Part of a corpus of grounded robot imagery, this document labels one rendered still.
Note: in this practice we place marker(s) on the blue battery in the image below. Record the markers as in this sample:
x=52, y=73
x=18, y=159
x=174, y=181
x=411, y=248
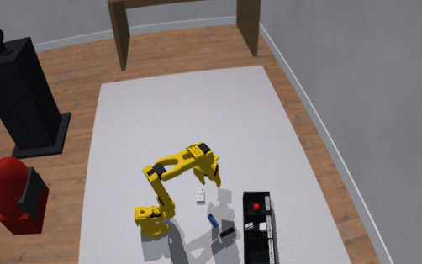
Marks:
x=213, y=221

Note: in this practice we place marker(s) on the white domino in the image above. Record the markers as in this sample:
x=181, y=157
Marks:
x=200, y=194

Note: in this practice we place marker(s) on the red die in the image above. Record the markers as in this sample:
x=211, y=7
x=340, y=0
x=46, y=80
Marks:
x=256, y=206

